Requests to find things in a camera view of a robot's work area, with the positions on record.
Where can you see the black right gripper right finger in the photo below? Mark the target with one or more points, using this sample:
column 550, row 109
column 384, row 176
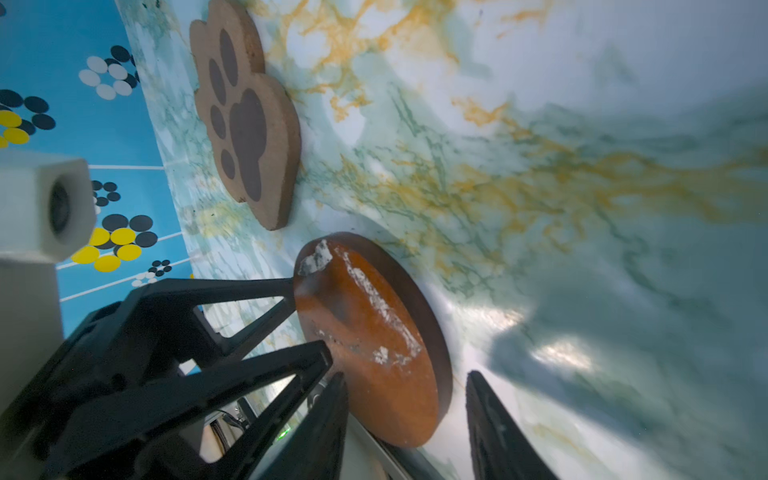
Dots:
column 499, row 449

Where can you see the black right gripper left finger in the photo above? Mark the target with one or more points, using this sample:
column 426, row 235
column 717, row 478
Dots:
column 316, row 449

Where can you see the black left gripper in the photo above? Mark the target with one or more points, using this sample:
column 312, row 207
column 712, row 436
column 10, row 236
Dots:
column 111, row 403

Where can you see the rusty brown round coaster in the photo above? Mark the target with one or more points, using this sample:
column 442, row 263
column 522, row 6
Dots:
column 382, row 333

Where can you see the paw print cork coaster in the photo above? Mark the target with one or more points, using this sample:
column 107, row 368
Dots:
column 250, row 120

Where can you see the metal serving tray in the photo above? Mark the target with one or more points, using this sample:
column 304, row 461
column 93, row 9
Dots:
column 364, row 457

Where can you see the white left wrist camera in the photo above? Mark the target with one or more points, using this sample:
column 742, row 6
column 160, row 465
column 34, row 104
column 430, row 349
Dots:
column 47, row 214

